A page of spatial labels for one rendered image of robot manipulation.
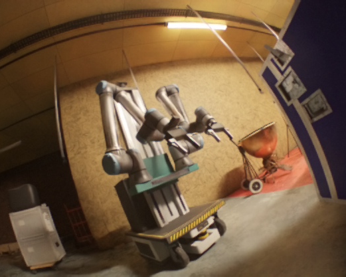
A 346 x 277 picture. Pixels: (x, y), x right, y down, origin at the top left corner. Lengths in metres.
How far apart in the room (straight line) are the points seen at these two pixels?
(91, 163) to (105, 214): 0.86
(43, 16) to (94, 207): 3.02
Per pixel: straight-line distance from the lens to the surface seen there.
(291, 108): 0.88
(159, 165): 1.50
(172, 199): 1.58
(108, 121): 1.20
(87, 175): 2.83
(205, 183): 2.96
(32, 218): 2.77
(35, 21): 2.93
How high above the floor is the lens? 0.63
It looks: 15 degrees up
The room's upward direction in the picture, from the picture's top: 24 degrees counter-clockwise
